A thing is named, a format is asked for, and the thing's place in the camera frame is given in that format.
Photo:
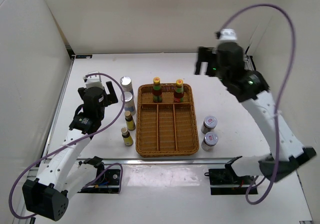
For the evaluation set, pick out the far white-lid spice jar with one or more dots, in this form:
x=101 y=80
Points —
x=209 y=124

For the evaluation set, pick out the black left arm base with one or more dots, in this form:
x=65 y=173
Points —
x=110 y=180

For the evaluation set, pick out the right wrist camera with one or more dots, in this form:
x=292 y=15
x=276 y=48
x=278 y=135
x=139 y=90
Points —
x=226 y=35

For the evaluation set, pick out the yellow-cap sauce bottle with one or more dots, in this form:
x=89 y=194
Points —
x=157 y=90
x=179 y=91

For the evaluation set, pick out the silver-lid salt shaker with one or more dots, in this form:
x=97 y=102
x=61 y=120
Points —
x=129 y=104
x=126 y=84

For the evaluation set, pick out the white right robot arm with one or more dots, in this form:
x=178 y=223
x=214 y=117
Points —
x=250 y=88

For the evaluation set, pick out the near silver-lid salt shaker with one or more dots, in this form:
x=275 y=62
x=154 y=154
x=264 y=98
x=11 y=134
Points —
x=129 y=104

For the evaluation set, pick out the far yellow-label small bottle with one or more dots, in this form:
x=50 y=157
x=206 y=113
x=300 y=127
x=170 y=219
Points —
x=129 y=121

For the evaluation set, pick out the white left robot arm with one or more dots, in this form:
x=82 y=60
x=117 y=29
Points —
x=49 y=194

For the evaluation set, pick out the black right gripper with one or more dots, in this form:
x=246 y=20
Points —
x=207 y=54

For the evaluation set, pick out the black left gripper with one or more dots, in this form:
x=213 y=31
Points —
x=112 y=97

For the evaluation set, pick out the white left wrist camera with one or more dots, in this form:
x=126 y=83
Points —
x=93 y=81

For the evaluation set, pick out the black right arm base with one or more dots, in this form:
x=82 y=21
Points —
x=221 y=183

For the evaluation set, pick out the far silver-lid salt shaker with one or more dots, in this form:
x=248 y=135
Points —
x=126 y=84

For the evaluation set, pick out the brown wicker basket tray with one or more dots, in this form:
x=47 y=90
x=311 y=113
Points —
x=166 y=128

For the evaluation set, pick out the aluminium table frame rail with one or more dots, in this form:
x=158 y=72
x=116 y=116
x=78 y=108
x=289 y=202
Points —
x=249 y=63

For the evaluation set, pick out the white-lid spice jar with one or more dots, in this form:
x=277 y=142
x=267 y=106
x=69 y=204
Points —
x=209 y=141
x=209 y=124

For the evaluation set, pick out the yellow-label small bottle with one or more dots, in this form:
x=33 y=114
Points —
x=129 y=121
x=128 y=141

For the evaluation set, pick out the near yellow-label small bottle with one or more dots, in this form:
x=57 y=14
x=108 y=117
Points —
x=128 y=141

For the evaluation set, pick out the near white-lid spice jar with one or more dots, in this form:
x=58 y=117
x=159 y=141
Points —
x=209 y=141

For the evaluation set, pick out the blue label sticker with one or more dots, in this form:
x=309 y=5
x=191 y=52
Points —
x=83 y=56

